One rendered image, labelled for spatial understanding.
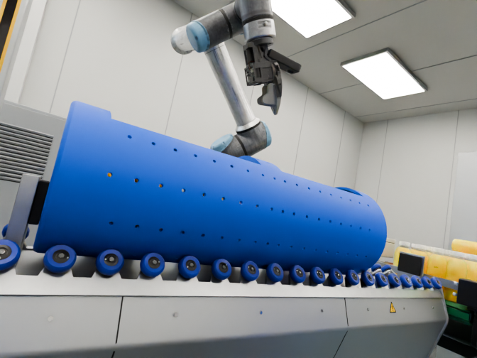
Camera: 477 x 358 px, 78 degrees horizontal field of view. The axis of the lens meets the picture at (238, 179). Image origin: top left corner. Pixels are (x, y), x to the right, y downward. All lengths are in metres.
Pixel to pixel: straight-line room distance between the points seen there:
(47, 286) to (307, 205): 0.54
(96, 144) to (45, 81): 2.91
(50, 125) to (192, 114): 2.10
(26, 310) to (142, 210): 0.21
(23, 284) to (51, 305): 0.05
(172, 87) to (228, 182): 3.23
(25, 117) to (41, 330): 1.62
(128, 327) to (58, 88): 3.01
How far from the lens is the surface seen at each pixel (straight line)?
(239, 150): 1.60
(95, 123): 0.55
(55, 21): 3.61
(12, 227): 0.60
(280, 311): 0.75
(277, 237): 0.68
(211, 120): 3.96
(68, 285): 0.56
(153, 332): 0.60
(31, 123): 2.06
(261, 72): 0.88
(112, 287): 0.57
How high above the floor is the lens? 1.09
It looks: 6 degrees up
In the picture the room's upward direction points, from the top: 11 degrees clockwise
